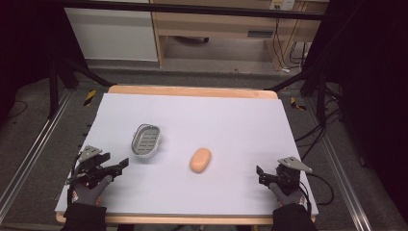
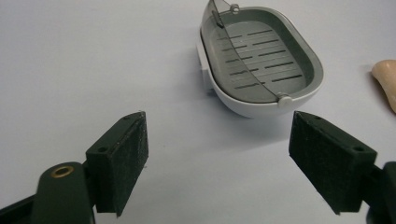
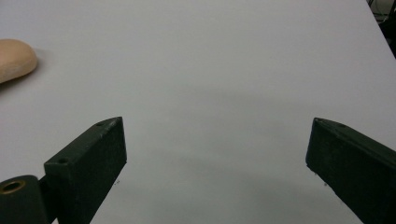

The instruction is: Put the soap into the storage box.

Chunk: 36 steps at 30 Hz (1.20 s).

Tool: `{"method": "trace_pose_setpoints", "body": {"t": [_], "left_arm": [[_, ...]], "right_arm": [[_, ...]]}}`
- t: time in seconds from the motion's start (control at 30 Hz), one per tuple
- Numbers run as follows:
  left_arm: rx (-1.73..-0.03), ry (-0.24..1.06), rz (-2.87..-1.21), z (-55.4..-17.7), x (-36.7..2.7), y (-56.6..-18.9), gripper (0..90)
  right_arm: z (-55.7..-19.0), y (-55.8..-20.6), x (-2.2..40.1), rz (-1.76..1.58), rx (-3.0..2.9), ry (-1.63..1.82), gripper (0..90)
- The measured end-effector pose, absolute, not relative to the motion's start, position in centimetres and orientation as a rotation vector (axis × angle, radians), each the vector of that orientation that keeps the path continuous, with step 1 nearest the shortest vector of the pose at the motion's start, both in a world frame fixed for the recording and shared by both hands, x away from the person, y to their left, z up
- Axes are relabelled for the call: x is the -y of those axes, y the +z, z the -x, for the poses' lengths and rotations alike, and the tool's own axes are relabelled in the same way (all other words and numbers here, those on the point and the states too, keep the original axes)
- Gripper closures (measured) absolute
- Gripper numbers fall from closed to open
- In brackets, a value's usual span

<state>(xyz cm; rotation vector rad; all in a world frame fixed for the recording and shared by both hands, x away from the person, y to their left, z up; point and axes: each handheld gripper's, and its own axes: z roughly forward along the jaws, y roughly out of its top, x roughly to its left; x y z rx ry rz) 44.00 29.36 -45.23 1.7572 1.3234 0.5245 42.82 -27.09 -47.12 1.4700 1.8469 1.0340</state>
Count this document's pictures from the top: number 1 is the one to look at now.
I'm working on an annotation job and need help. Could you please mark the white cabinet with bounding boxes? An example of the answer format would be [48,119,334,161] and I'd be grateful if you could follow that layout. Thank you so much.
[64,7,159,63]

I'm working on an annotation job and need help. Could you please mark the wooden table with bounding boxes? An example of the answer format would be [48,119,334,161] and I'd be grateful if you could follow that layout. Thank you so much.
[55,84,318,226]

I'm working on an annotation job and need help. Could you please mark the thin black floor cable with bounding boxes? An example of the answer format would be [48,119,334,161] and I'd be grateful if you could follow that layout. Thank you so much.
[5,99,29,120]

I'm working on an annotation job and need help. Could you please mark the metal floor rail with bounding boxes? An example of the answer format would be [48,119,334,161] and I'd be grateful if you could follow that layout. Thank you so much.
[305,95,373,231]
[0,89,75,223]

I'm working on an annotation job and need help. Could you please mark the black curtain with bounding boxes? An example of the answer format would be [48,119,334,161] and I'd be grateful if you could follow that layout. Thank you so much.
[0,0,66,127]
[306,0,408,223]

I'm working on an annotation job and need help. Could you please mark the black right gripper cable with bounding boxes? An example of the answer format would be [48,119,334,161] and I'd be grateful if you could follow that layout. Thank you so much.
[299,172,335,207]

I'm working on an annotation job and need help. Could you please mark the person's right hand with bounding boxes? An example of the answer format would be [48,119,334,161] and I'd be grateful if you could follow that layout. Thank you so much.
[268,181,306,208]

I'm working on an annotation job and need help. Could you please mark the black horizontal frame bar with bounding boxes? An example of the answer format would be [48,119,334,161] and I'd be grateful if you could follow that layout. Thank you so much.
[47,0,325,21]

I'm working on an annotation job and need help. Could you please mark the white table cover board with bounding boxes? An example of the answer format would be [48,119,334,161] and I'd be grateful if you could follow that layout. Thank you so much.
[54,92,319,217]

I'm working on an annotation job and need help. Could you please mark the white power strip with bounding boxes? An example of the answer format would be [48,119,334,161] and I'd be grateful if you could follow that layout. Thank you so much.
[269,0,295,11]

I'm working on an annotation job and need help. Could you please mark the black frame stand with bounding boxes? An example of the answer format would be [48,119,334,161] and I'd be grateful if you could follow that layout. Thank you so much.
[264,63,329,125]
[47,57,114,120]

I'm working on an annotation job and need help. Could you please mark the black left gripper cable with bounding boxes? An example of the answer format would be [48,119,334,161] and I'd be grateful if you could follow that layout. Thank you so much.
[70,153,83,181]

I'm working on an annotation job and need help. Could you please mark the wooden desk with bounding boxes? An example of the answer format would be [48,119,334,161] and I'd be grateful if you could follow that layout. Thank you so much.
[149,0,330,71]

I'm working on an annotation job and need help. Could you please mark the person's left hand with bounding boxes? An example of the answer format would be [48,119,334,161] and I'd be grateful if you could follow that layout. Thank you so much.
[66,174,115,207]

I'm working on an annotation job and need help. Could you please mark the black cables under desk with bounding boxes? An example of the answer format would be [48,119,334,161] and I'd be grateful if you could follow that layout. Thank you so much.
[271,17,310,73]

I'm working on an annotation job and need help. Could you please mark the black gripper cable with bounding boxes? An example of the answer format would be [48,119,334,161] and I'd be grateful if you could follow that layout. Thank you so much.
[299,172,335,207]
[70,153,83,181]

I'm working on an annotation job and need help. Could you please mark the black floor cables bundle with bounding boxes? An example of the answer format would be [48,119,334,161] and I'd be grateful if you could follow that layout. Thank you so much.
[293,82,344,162]

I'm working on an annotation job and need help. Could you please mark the yellow black floor tape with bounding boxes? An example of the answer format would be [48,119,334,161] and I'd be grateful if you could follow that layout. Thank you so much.
[290,96,308,112]
[83,89,97,107]

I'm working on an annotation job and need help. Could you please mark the grey soap dish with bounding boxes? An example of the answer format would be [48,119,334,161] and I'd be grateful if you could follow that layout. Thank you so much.
[130,123,162,159]

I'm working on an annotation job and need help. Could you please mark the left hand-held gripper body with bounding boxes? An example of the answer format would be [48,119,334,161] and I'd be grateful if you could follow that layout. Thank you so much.
[66,144,112,191]

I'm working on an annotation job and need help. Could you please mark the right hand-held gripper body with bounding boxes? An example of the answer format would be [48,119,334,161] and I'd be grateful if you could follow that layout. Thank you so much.
[271,156,314,195]

